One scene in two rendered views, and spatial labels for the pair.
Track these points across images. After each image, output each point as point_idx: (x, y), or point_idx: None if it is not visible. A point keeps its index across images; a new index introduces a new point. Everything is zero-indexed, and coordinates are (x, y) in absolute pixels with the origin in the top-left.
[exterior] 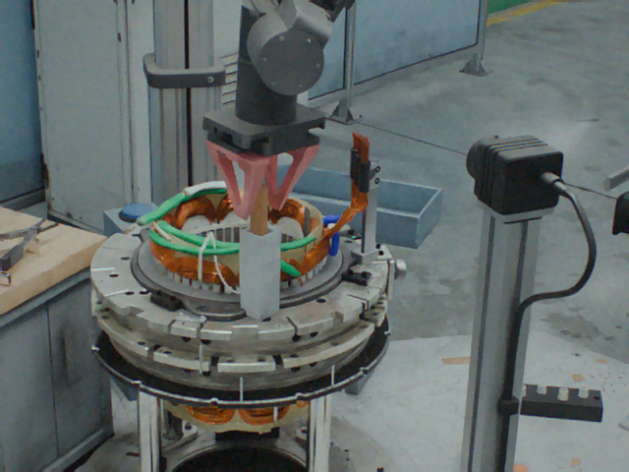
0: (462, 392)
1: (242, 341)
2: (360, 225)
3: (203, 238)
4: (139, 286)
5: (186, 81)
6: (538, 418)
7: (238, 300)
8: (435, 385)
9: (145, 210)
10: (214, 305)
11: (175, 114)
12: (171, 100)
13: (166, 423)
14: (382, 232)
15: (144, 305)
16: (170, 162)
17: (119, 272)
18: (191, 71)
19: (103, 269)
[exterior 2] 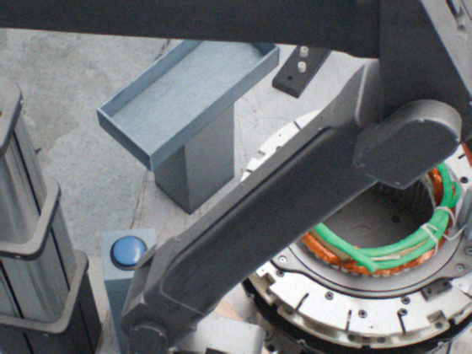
0: (262, 104)
1: None
2: (240, 90)
3: (424, 232)
4: (392, 301)
5: (13, 126)
6: (320, 72)
7: (458, 238)
8: (244, 117)
9: (139, 244)
10: (458, 257)
11: (13, 156)
12: (8, 151)
13: (270, 333)
14: (255, 78)
15: (431, 307)
16: (20, 189)
17: (358, 308)
18: (9, 114)
19: (346, 319)
